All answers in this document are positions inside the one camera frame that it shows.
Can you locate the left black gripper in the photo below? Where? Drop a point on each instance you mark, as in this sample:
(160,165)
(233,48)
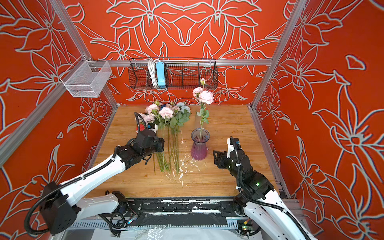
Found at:
(161,142)

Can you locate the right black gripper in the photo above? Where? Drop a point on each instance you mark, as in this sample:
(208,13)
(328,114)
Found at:
(221,157)

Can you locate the purple glass fluted vase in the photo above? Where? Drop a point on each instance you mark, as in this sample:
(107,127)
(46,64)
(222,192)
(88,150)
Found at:
(200,144)

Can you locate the pink peony flower stem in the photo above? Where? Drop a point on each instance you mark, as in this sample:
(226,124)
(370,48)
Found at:
(204,98)

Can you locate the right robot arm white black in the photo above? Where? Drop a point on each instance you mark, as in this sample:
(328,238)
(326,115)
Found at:
(257,199)

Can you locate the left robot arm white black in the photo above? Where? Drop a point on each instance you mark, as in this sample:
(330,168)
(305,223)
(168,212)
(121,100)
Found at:
(62,205)

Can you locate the bunch of artificial flowers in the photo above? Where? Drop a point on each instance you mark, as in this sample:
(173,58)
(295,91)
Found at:
(167,121)

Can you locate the light blue box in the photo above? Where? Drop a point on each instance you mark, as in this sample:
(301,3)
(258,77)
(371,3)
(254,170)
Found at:
(160,66)

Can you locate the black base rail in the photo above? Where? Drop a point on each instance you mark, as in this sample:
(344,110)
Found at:
(199,212)

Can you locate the black wire wall basket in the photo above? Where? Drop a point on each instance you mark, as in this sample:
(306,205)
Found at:
(181,73)

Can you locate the white mesh wall basket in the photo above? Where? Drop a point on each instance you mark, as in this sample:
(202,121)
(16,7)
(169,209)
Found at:
(84,81)

